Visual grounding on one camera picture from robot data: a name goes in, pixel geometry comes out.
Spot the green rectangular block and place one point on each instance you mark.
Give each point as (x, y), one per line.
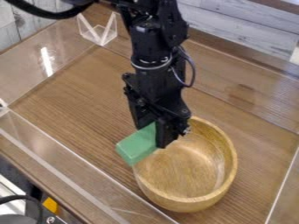
(137, 146)

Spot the black device bottom left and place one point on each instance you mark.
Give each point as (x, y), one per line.
(21, 204)

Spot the clear acrylic corner bracket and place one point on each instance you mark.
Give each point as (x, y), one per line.
(99, 34)

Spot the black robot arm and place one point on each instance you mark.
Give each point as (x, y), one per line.
(155, 25)

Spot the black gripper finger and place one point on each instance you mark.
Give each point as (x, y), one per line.
(140, 111)
(168, 129)

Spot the yellow button on device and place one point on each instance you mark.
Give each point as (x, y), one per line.
(51, 205)

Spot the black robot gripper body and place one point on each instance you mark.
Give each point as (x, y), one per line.
(160, 86)

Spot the brown wooden bowl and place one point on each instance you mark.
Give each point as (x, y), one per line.
(185, 177)

